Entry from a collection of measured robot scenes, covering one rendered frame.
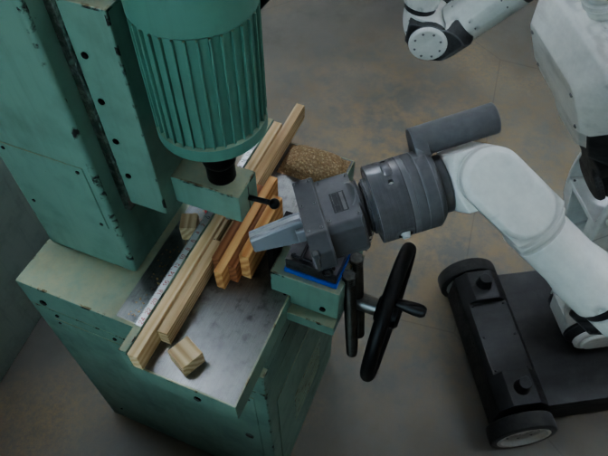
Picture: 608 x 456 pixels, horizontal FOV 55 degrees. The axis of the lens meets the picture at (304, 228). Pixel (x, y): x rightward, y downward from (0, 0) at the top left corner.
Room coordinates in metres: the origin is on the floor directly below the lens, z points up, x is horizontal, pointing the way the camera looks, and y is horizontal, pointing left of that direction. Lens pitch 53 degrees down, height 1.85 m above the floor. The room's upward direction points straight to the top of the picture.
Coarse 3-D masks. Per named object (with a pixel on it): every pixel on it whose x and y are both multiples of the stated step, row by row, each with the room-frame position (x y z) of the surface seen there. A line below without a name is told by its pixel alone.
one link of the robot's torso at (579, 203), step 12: (576, 168) 0.88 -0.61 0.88; (576, 180) 0.88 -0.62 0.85; (564, 192) 0.89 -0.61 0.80; (576, 192) 0.84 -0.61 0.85; (588, 192) 0.84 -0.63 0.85; (576, 204) 0.86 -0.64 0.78; (588, 204) 0.80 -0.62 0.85; (600, 204) 0.80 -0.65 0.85; (576, 216) 0.86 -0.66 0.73; (588, 216) 0.78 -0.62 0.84; (600, 216) 0.74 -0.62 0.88; (588, 228) 0.76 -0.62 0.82; (600, 228) 0.74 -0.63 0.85; (600, 240) 0.77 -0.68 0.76
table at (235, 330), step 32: (352, 160) 0.89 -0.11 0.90; (288, 192) 0.80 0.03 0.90; (256, 288) 0.56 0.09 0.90; (192, 320) 0.50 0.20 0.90; (224, 320) 0.50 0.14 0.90; (256, 320) 0.50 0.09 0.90; (320, 320) 0.51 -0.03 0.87; (160, 352) 0.43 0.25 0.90; (224, 352) 0.43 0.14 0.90; (256, 352) 0.43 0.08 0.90; (160, 384) 0.39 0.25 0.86; (192, 384) 0.38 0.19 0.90; (224, 384) 0.38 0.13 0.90
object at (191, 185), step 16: (176, 176) 0.69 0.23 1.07; (192, 176) 0.69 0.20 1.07; (240, 176) 0.69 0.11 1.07; (176, 192) 0.69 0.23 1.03; (192, 192) 0.68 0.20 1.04; (208, 192) 0.66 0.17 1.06; (224, 192) 0.66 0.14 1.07; (240, 192) 0.66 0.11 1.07; (256, 192) 0.70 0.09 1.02; (208, 208) 0.67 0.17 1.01; (224, 208) 0.65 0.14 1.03; (240, 208) 0.64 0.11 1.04
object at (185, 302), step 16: (304, 112) 1.02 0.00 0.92; (288, 128) 0.95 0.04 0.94; (272, 144) 0.90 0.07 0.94; (288, 144) 0.93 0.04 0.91; (272, 160) 0.86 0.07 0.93; (256, 176) 0.81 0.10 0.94; (208, 256) 0.61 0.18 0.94; (208, 272) 0.58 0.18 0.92; (192, 288) 0.54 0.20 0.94; (176, 304) 0.51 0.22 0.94; (192, 304) 0.52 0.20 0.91; (176, 320) 0.48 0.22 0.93; (160, 336) 0.45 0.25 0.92
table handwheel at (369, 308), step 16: (400, 256) 0.60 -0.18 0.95; (400, 272) 0.56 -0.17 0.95; (400, 288) 0.54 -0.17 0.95; (368, 304) 0.57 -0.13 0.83; (384, 304) 0.51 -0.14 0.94; (384, 320) 0.48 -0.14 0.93; (384, 336) 0.46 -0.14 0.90; (368, 352) 0.45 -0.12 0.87; (384, 352) 0.53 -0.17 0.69; (368, 368) 0.43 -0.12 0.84
